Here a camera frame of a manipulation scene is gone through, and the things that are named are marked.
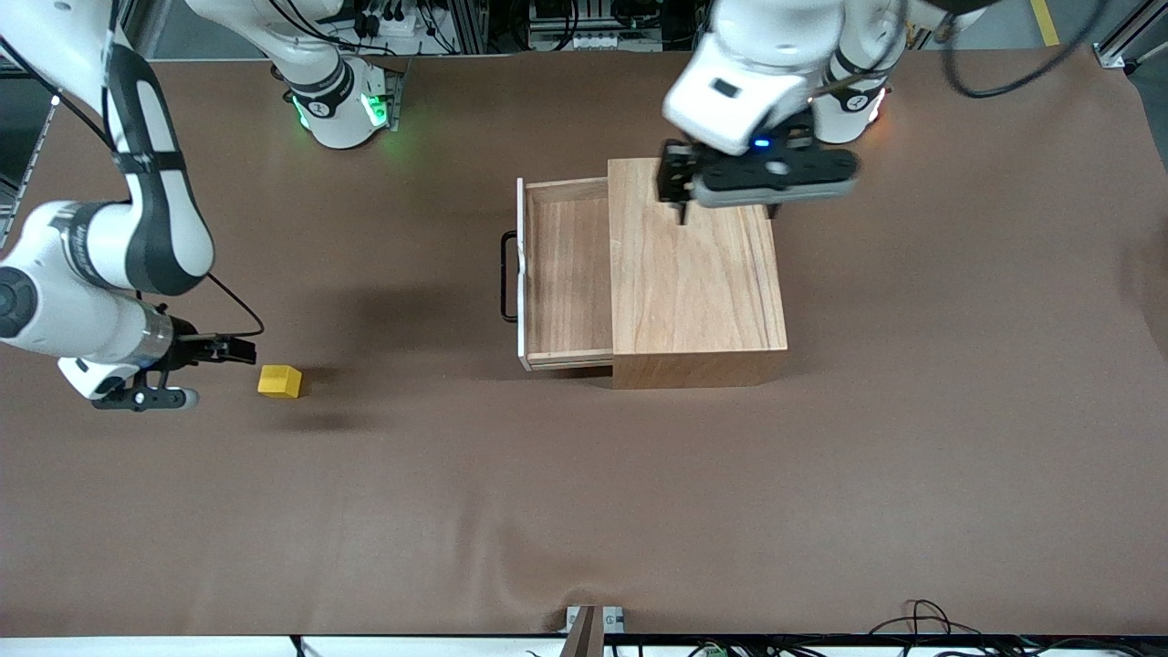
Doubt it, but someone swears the yellow cube block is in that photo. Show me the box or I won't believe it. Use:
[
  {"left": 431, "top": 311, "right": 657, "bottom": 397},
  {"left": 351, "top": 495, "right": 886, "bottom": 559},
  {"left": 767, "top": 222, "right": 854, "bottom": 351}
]
[{"left": 257, "top": 364, "right": 303, "bottom": 400}]

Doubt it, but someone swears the wooden drawer with black handle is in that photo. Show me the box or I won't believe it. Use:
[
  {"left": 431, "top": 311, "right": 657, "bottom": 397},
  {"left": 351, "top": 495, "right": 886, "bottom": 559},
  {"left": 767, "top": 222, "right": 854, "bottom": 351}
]
[{"left": 500, "top": 176, "right": 617, "bottom": 372}]

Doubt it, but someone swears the light wooden cabinet box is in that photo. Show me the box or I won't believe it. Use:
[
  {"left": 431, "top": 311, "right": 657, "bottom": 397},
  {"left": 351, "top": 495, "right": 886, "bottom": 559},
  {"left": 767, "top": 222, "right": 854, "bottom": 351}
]
[{"left": 608, "top": 157, "right": 790, "bottom": 391}]

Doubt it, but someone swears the white electronic device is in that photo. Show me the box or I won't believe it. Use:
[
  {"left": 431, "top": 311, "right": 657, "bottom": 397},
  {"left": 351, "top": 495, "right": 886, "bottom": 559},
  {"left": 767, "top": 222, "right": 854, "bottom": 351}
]
[{"left": 529, "top": 26, "right": 623, "bottom": 52}]

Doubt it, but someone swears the brown table cover sheet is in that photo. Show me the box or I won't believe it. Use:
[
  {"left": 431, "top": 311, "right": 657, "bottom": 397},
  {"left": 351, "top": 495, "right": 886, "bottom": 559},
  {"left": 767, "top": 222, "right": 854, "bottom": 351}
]
[{"left": 0, "top": 47, "right": 1168, "bottom": 638}]

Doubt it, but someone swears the white power strip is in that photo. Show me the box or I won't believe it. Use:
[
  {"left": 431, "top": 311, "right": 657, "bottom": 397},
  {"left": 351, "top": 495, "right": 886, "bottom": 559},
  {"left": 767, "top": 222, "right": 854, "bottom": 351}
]
[{"left": 351, "top": 7, "right": 430, "bottom": 39}]

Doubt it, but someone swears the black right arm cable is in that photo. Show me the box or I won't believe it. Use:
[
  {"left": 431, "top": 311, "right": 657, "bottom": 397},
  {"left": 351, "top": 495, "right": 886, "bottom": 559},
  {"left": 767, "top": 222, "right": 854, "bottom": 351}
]
[{"left": 137, "top": 272, "right": 266, "bottom": 340}]

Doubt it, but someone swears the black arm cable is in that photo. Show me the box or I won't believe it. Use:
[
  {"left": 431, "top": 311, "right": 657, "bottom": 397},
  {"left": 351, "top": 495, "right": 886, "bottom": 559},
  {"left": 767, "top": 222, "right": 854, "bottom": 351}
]
[
  {"left": 137, "top": 272, "right": 266, "bottom": 340},
  {"left": 940, "top": 0, "right": 1110, "bottom": 99}
]

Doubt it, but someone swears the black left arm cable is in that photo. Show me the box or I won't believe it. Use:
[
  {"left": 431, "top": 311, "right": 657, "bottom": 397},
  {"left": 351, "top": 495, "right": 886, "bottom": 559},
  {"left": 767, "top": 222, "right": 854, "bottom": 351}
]
[{"left": 940, "top": 0, "right": 1110, "bottom": 99}]

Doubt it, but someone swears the aluminium frame profile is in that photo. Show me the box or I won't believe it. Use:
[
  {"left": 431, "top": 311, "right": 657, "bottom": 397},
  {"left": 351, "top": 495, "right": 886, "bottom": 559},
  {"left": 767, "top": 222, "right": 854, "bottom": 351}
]
[{"left": 1095, "top": 18, "right": 1168, "bottom": 69}]

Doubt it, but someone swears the metal table edge bracket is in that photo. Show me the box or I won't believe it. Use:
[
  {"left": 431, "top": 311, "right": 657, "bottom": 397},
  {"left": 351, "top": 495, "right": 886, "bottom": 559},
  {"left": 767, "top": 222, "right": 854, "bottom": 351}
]
[{"left": 561, "top": 604, "right": 627, "bottom": 657}]

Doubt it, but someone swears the black cable loop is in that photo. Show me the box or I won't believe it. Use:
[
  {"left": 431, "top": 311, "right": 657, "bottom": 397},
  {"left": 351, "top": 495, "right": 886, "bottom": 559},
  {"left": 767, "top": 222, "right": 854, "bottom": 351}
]
[{"left": 867, "top": 599, "right": 982, "bottom": 640}]

